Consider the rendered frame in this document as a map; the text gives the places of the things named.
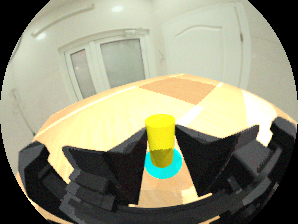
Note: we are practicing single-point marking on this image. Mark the cyan circle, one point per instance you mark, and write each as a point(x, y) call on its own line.
point(164, 173)

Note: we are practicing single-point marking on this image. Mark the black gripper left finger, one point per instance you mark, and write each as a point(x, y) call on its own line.
point(123, 164)

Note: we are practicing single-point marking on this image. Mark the yellow cylinder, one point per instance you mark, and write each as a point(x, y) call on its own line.
point(161, 131)

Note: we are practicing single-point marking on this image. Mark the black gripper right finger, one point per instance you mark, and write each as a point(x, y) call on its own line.
point(206, 156)

